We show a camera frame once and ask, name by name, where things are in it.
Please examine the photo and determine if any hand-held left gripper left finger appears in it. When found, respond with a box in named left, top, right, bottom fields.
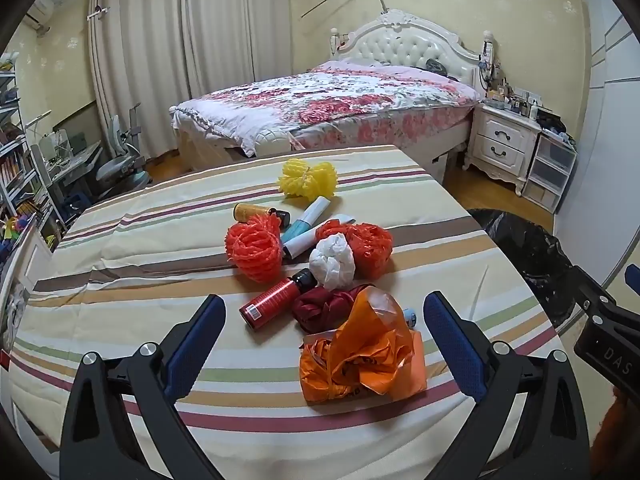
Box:
left=59, top=294, right=227, bottom=480

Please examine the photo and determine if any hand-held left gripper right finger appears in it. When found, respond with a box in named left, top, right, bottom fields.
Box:
left=422, top=291, right=608, bottom=480

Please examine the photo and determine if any trash bin with black liner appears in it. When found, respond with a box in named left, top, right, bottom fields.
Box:
left=467, top=208, right=583, bottom=331

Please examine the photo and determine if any red bottle with black cap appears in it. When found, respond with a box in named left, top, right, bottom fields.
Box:
left=239, top=268, right=317, bottom=329

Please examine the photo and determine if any orange plastic bag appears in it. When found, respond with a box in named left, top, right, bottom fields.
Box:
left=299, top=287, right=428, bottom=403

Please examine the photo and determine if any orange foam fruit net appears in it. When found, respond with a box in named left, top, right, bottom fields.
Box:
left=315, top=220, right=394, bottom=278
left=225, top=214, right=283, bottom=283

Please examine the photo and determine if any dark red plastic bag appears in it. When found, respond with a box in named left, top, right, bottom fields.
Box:
left=292, top=285, right=373, bottom=333

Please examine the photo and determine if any yellow bottle with dark cap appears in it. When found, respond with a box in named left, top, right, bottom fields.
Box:
left=233, top=203, right=291, bottom=226

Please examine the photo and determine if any teal tube with white cap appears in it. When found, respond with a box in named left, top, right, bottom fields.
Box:
left=280, top=196, right=332, bottom=245

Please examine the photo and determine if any yellow foam fruit net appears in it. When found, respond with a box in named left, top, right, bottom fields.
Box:
left=278, top=159, right=340, bottom=200

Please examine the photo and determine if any person's right forearm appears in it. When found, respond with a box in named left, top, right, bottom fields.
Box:
left=602, top=390, right=636, bottom=463

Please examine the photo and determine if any striped tablecloth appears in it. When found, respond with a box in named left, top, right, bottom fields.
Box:
left=0, top=145, right=563, bottom=480

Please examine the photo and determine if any clear plastic drawer unit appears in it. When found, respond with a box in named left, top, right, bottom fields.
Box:
left=522, top=132, right=578, bottom=213

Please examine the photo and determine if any white wardrobe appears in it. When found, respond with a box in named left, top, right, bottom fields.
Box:
left=552, top=0, right=640, bottom=306

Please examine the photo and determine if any pile of dark clothes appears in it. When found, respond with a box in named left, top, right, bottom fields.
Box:
left=537, top=110, right=576, bottom=148

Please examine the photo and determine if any white nightstand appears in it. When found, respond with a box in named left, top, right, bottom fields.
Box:
left=462, top=102, right=543, bottom=196

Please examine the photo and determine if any grey office chair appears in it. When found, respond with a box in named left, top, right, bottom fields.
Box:
left=95, top=105, right=153, bottom=196

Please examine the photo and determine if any cluster of small bottles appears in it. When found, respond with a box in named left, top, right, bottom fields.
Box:
left=482, top=72, right=543, bottom=116

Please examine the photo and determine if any grey study desk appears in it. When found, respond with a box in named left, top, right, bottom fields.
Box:
left=30, top=130, right=103, bottom=221

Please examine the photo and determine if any grey bookshelf with books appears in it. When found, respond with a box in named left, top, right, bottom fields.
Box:
left=0, top=52, right=61, bottom=241

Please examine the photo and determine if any white cylindrical device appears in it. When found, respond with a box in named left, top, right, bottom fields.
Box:
left=481, top=31, right=499, bottom=68

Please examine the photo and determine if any pink floral quilt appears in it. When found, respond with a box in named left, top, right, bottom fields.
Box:
left=170, top=59, right=481, bottom=157

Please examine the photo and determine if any beige curtain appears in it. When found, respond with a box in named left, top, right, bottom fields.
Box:
left=90, top=0, right=193, bottom=158
left=182, top=0, right=301, bottom=101

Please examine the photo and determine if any white air conditioner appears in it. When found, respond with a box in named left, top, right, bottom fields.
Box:
left=22, top=0, right=55, bottom=31

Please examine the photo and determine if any white tufted bed frame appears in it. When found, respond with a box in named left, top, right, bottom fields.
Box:
left=170, top=8, right=496, bottom=171

